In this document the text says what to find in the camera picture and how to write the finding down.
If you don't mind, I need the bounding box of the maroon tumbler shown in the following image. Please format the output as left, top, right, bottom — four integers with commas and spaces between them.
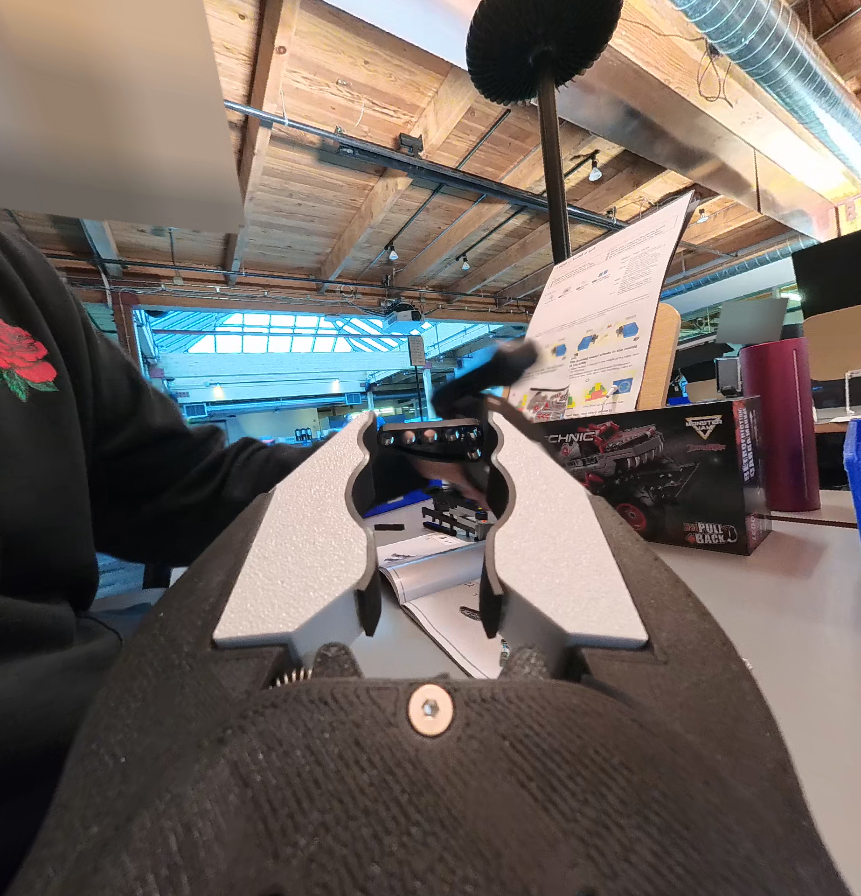
740, 337, 822, 513

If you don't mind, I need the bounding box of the grey desk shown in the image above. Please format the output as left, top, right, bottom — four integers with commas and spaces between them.
350, 489, 861, 896

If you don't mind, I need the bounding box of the clear bag of toy parts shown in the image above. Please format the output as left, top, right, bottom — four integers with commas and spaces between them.
518, 385, 575, 424

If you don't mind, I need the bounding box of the grey toy chassis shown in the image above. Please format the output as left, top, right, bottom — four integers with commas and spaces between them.
422, 490, 491, 540

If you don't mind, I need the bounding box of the black square panel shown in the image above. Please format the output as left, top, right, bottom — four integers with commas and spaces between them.
792, 224, 861, 322

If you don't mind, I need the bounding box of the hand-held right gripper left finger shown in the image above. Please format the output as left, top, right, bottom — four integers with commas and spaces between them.
212, 412, 382, 666

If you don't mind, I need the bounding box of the black floor lamp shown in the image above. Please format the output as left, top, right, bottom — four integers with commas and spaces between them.
465, 0, 624, 266

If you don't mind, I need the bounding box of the printed instruction sheet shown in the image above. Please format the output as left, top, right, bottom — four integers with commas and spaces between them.
507, 189, 696, 421

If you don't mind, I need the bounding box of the toy building instruction booklet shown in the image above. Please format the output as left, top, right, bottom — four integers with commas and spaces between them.
378, 532, 505, 680

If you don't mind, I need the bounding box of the black toy set box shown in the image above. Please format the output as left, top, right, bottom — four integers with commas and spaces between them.
539, 395, 773, 557

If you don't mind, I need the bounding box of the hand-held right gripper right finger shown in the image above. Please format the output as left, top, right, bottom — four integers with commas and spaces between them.
478, 412, 650, 677

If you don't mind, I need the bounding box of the black curved toy piece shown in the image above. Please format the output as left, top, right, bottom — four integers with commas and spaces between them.
376, 420, 486, 463

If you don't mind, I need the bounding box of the plain cardboard stand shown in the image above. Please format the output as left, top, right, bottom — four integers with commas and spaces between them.
801, 301, 861, 382

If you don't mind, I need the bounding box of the ceiling projector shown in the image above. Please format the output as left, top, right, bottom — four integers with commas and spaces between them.
382, 300, 431, 333

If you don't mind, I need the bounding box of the silver ventilation duct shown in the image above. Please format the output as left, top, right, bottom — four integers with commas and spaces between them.
672, 0, 861, 176

